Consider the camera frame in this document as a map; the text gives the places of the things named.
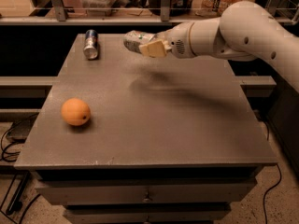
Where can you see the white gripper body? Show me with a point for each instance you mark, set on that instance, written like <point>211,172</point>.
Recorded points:
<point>178,43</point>

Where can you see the metal drawer knob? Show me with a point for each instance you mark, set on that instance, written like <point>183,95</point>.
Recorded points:
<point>147,198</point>

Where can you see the grey drawer cabinet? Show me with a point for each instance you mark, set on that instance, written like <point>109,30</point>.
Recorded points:
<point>180,130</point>

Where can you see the clear plastic container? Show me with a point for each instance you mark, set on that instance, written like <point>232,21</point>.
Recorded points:
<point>98,7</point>

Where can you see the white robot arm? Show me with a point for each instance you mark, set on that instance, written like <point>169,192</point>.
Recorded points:
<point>244,32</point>

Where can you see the grey metal shelf rail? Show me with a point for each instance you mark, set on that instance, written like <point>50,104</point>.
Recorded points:
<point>71,12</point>

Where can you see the orange fruit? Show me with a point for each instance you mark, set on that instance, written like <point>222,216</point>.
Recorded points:
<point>75,112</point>

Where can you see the silver green 7up can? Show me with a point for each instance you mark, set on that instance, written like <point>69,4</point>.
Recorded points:
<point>133,39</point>

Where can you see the blue silver energy drink can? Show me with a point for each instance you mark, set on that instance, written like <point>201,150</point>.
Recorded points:
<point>90,48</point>

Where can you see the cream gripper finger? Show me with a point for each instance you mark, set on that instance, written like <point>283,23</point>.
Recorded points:
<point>155,49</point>

